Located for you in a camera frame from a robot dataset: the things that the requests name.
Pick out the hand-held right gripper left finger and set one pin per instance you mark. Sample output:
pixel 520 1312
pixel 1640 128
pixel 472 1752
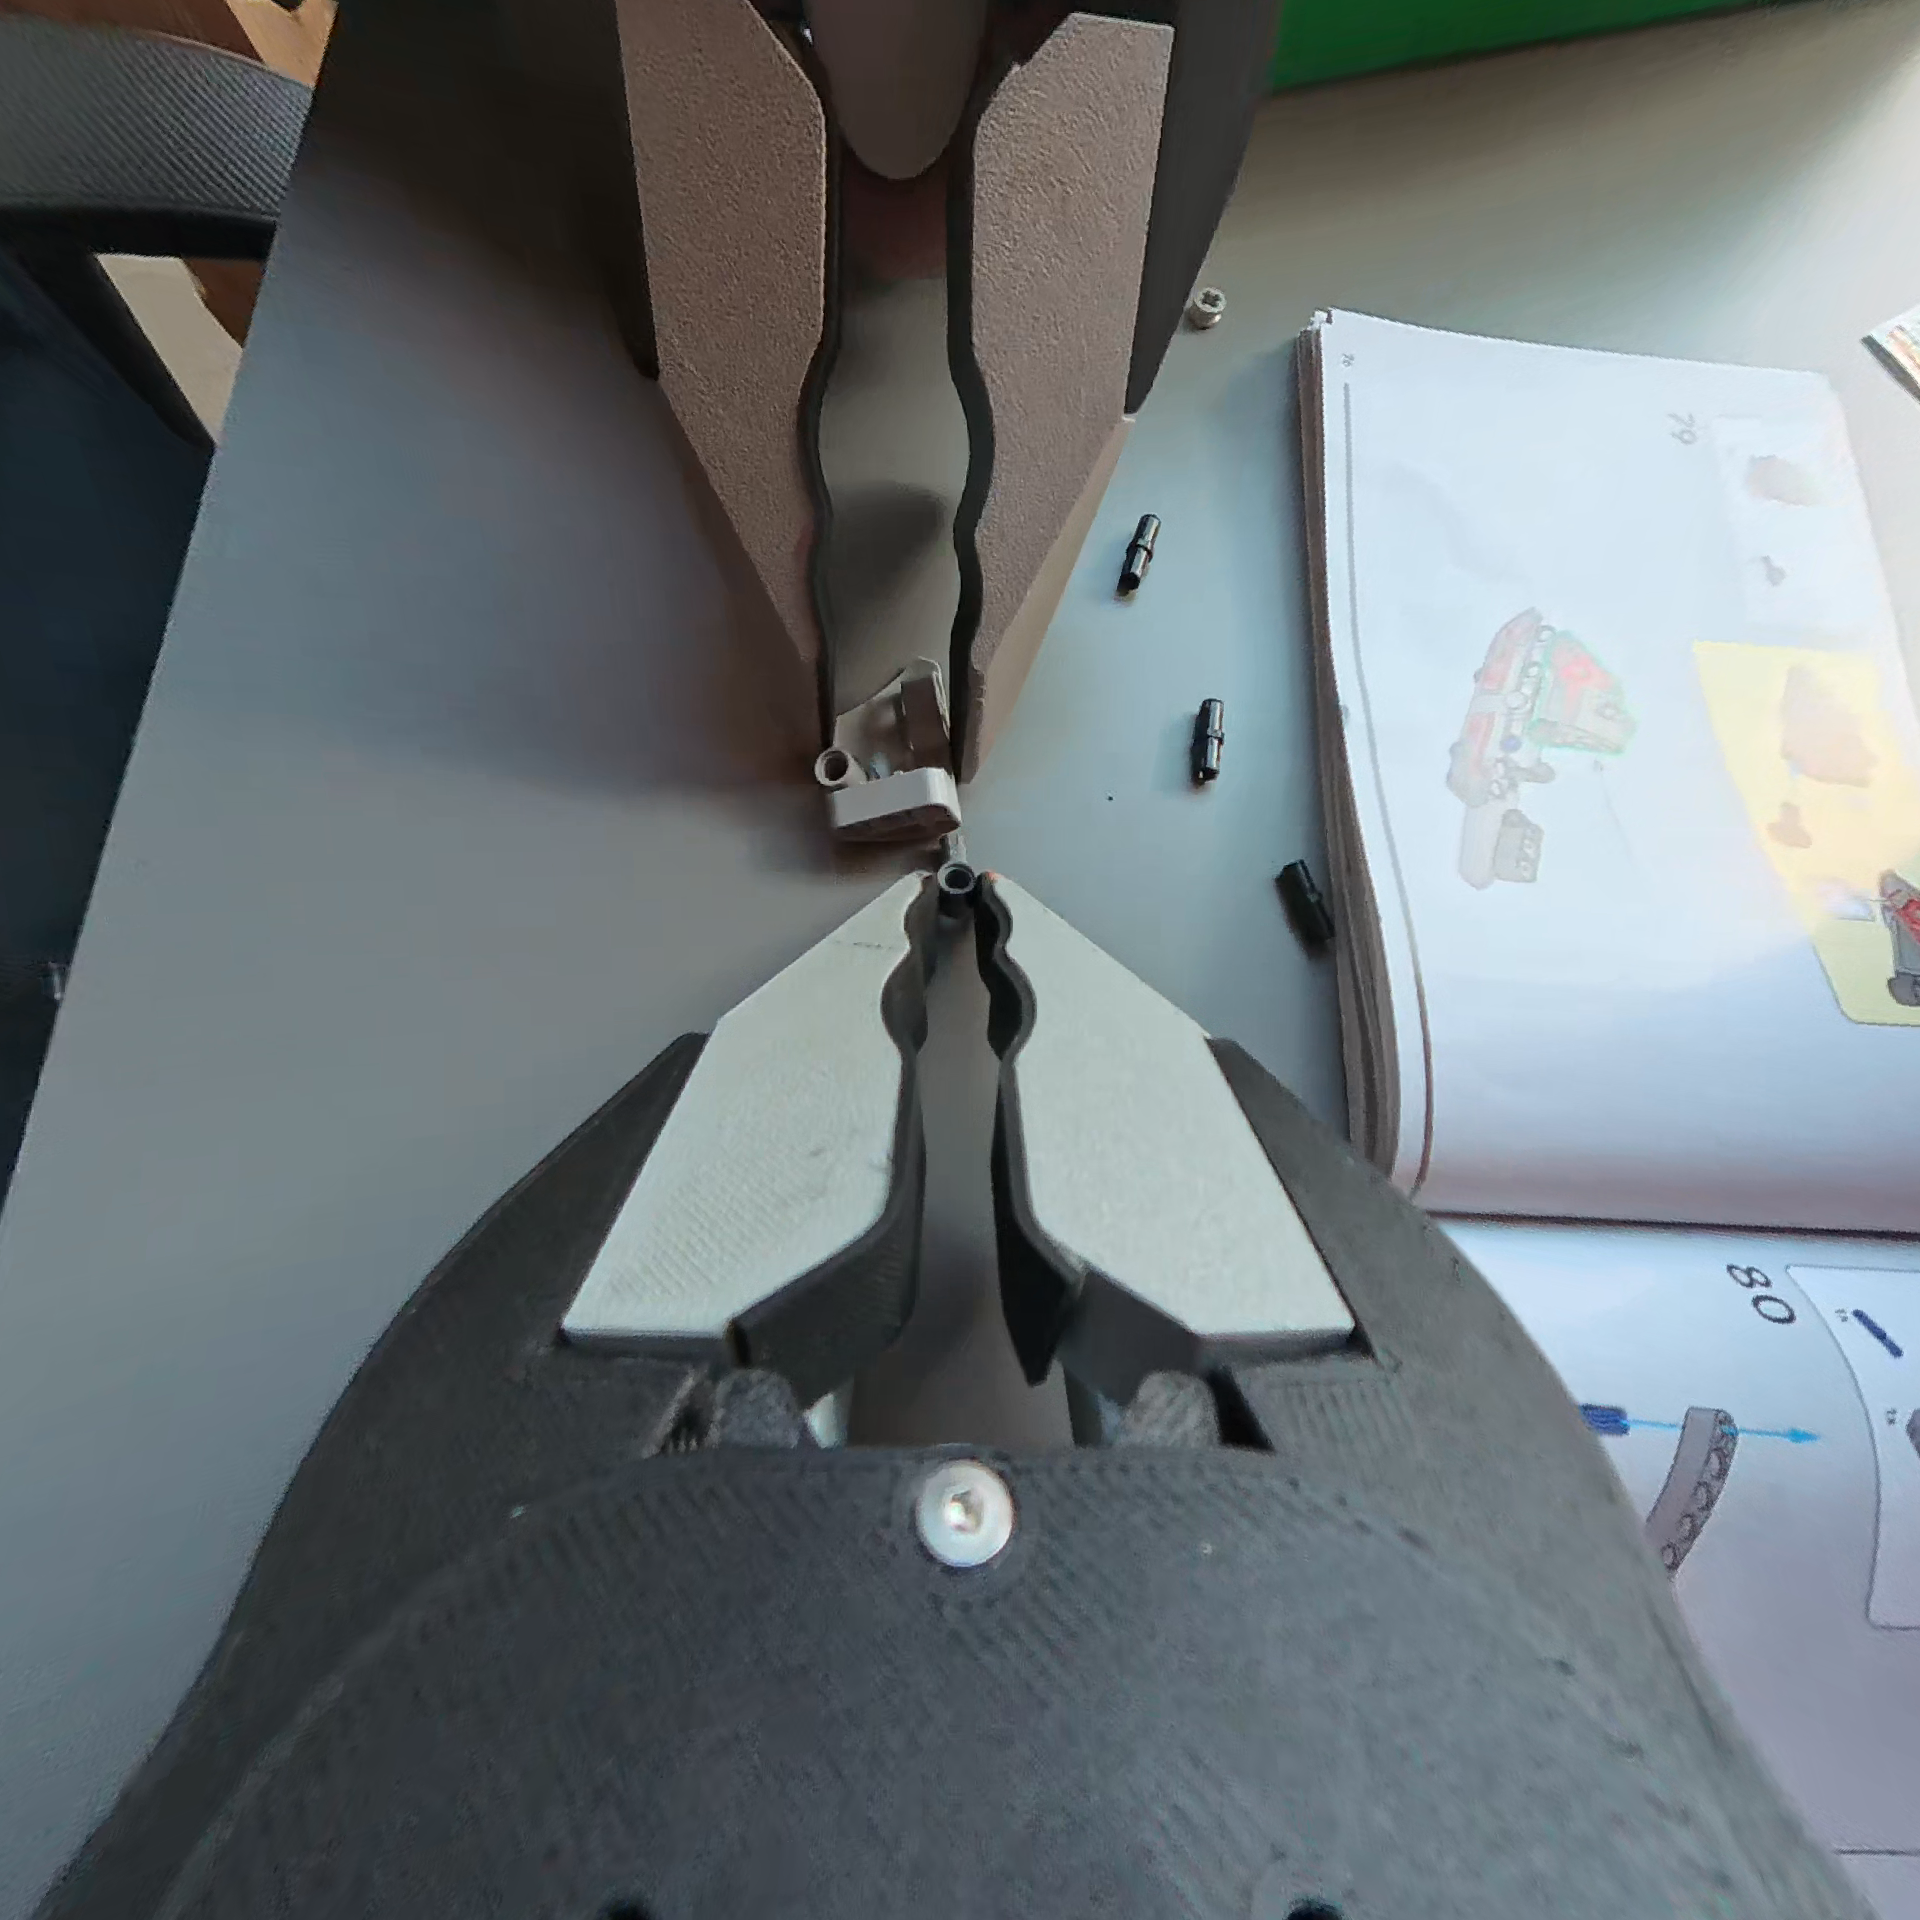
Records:
pixel 749 1184

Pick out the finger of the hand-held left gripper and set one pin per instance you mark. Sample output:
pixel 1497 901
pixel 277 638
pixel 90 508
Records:
pixel 733 270
pixel 1065 300

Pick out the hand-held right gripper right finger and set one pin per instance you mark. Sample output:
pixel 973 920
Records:
pixel 1170 1184

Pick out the light grey lego panel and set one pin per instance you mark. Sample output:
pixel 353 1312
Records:
pixel 892 787

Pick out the black lego pin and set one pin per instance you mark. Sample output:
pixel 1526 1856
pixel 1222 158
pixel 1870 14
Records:
pixel 1141 550
pixel 1206 739
pixel 1306 901

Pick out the lego instruction booklet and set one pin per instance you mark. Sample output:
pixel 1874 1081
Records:
pixel 1589 931

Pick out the green plastic bin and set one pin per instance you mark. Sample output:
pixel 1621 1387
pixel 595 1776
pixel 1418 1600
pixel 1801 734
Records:
pixel 1499 36

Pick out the black chair armrest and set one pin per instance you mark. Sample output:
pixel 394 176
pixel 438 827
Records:
pixel 136 118

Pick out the printed sticker sheet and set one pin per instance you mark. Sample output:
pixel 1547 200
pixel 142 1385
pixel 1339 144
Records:
pixel 1898 352

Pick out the person's dark clothing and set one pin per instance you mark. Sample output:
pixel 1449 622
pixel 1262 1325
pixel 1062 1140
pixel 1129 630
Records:
pixel 76 674

